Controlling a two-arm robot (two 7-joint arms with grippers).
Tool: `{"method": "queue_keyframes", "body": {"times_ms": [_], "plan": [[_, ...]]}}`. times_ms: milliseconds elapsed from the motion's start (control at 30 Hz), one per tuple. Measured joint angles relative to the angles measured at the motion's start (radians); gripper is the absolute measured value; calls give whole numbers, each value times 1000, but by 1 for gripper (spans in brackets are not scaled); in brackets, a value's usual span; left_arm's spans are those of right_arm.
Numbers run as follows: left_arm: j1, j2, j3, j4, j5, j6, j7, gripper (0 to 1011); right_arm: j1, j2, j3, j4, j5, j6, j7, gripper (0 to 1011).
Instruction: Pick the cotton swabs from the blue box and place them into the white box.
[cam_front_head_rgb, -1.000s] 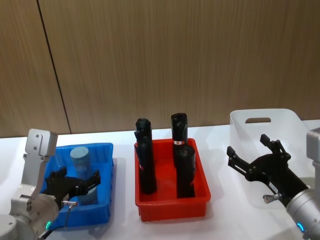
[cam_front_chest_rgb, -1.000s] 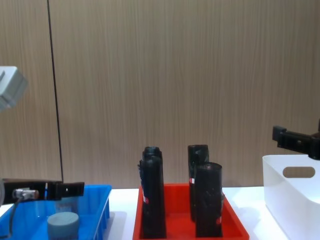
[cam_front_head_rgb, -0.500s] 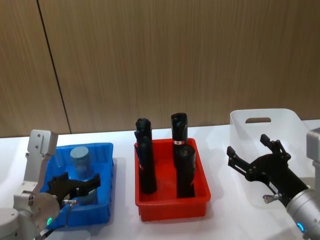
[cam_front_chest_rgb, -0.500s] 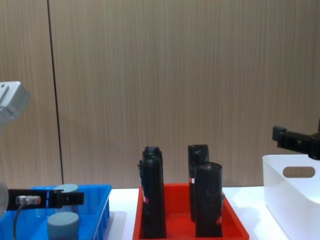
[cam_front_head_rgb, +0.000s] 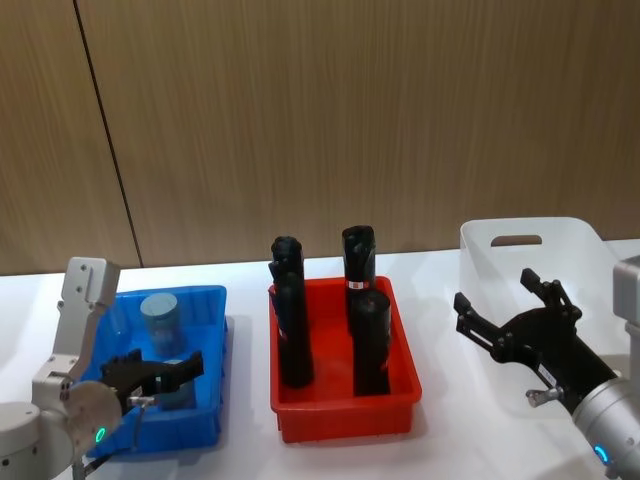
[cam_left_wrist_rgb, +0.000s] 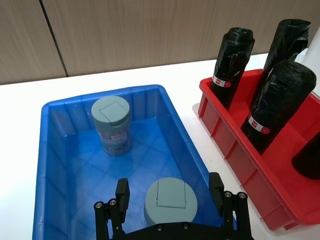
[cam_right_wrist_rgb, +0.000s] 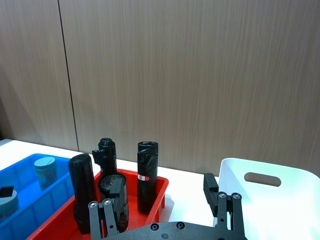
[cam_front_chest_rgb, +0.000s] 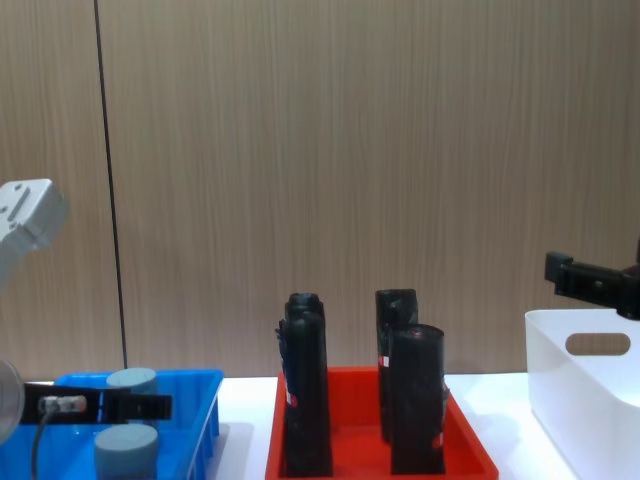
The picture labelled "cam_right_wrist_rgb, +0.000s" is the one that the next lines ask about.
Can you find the red plastic bin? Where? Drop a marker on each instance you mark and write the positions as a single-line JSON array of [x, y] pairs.
[[155, 190]]

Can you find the short black bag roll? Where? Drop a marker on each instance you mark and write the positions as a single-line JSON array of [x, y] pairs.
[[106, 183]]

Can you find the tall smooth black bag roll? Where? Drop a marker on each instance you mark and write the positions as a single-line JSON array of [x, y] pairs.
[[82, 180]]

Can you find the blue plastic bin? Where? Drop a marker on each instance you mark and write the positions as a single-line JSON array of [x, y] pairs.
[[30, 200]]

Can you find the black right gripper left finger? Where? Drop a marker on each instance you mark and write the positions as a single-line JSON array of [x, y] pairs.
[[105, 217]]

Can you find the black bag roll red label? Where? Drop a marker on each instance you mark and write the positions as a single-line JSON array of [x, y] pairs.
[[147, 170]]

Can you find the white plastic basket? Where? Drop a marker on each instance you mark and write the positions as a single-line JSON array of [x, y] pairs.
[[275, 207]]

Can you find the small black block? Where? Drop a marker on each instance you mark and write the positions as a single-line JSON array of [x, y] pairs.
[[5, 191]]

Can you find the crumpled black bag roll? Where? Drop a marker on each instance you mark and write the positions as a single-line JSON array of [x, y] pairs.
[[108, 157]]

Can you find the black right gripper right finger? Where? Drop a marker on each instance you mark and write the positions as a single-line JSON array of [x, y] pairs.
[[226, 212]]

